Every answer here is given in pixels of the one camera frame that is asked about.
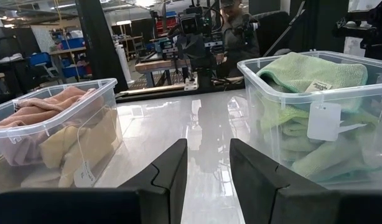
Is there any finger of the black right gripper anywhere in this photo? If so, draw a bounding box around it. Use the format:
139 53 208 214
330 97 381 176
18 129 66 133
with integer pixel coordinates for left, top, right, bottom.
178 34 193 68
192 34 207 68

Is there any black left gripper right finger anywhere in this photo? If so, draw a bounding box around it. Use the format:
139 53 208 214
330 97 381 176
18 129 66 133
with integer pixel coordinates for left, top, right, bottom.
230 138 328 224

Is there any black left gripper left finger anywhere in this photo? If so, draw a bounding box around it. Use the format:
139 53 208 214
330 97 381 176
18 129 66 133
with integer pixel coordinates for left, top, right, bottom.
118 138 189 224

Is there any lime green towel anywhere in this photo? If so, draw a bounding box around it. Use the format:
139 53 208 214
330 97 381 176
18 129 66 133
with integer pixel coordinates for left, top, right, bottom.
258 96 310 131
262 119 322 156

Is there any large pale green towel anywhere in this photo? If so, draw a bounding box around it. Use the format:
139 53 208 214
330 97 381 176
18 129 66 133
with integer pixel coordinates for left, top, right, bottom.
290 136 382 183

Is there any sage green towel with label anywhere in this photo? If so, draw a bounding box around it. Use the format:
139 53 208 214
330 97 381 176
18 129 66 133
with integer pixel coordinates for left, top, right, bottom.
256 51 369 113

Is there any small mustard yellow towel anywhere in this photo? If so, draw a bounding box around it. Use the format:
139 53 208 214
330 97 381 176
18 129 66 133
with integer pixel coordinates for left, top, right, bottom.
38 124 82 170

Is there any salmon pink towel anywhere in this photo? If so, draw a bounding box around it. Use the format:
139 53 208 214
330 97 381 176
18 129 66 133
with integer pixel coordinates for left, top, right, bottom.
0 85 105 166

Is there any person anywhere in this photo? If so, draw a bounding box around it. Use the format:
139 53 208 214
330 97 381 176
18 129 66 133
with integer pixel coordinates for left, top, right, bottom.
214 0 262 78

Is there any wooden workbench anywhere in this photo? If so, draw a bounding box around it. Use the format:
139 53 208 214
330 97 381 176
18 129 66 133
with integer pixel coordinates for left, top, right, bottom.
134 57 195 88

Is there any white mounting block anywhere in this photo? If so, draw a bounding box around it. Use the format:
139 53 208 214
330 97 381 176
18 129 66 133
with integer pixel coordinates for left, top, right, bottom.
184 77 198 91

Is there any red storage bin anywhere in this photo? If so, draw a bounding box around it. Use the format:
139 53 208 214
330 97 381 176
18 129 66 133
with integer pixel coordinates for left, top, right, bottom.
155 17 179 35

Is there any clear plastic bin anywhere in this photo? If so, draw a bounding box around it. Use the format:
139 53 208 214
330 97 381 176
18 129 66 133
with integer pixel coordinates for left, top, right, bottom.
236 50 382 190
0 77 123 195

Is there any black chair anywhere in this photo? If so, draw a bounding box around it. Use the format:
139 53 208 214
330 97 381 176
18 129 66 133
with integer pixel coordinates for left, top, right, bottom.
253 11 291 57

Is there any white cylinder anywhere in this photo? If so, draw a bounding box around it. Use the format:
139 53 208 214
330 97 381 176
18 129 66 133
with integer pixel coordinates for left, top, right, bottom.
115 43 134 88

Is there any black pillar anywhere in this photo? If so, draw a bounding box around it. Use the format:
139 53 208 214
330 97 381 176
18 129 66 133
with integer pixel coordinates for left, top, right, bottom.
75 0 129 94

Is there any blue storage bin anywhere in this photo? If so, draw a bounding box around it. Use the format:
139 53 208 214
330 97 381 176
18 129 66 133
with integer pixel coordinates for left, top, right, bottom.
62 65 86 78
60 37 86 50
29 52 54 68

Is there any black partition panel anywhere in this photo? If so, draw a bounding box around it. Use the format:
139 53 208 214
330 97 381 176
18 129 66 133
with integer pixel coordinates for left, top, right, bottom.
302 0 350 54

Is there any wooden shelf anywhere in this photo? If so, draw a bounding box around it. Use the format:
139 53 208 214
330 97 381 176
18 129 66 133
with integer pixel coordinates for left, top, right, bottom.
49 45 88 57

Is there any black equipment rig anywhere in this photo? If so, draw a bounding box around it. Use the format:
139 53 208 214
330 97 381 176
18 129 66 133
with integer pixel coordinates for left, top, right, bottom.
332 0 382 62

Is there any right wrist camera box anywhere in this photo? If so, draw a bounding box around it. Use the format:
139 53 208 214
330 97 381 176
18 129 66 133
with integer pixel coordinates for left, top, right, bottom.
178 12 207 35

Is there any black metal table frame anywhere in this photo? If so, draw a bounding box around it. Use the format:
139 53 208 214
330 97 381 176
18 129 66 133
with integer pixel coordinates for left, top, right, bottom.
114 79 251 104

